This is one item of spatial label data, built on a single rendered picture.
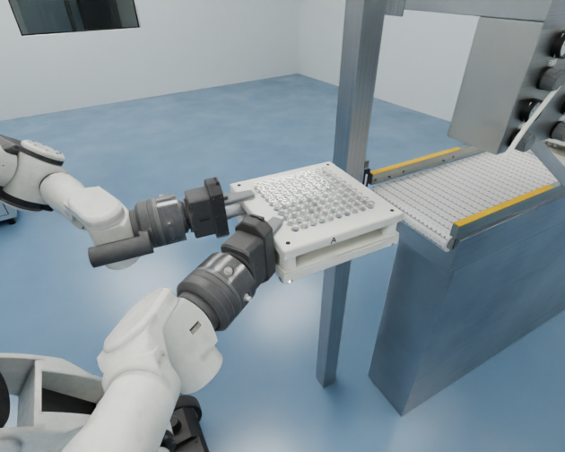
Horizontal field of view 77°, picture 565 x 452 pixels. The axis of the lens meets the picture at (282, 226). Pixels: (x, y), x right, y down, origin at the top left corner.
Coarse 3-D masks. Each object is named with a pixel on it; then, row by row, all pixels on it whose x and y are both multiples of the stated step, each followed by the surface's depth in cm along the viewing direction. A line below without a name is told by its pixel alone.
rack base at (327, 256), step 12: (240, 216) 71; (348, 240) 64; (360, 240) 64; (372, 240) 64; (384, 240) 65; (396, 240) 67; (276, 252) 62; (312, 252) 62; (324, 252) 62; (336, 252) 62; (348, 252) 62; (360, 252) 64; (276, 264) 59; (300, 264) 59; (312, 264) 59; (324, 264) 61; (336, 264) 62; (288, 276) 58; (300, 276) 60
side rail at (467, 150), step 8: (456, 152) 106; (464, 152) 108; (472, 152) 110; (432, 160) 102; (440, 160) 104; (448, 160) 106; (400, 168) 97; (408, 168) 99; (416, 168) 101; (424, 168) 102; (376, 176) 94; (384, 176) 96; (392, 176) 97; (400, 176) 99
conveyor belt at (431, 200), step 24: (456, 168) 104; (480, 168) 104; (504, 168) 104; (528, 168) 104; (384, 192) 93; (408, 192) 93; (432, 192) 93; (456, 192) 92; (480, 192) 92; (504, 192) 92; (408, 216) 86; (432, 216) 83; (456, 216) 83; (432, 240) 81
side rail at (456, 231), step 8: (552, 184) 88; (560, 184) 88; (544, 192) 86; (552, 192) 88; (560, 192) 90; (528, 200) 83; (536, 200) 86; (504, 208) 79; (512, 208) 81; (520, 208) 84; (488, 216) 78; (496, 216) 80; (504, 216) 82; (472, 224) 76; (480, 224) 78; (456, 232) 75; (464, 232) 76
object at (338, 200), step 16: (304, 176) 73; (320, 176) 74; (272, 192) 68; (304, 192) 68; (320, 192) 69; (336, 192) 68; (288, 208) 63; (304, 208) 63; (320, 208) 64; (336, 208) 63
